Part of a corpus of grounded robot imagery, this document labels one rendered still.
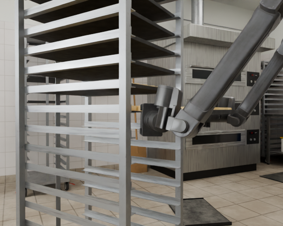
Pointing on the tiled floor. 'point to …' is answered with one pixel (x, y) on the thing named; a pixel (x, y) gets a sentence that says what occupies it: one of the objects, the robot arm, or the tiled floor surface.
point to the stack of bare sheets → (201, 213)
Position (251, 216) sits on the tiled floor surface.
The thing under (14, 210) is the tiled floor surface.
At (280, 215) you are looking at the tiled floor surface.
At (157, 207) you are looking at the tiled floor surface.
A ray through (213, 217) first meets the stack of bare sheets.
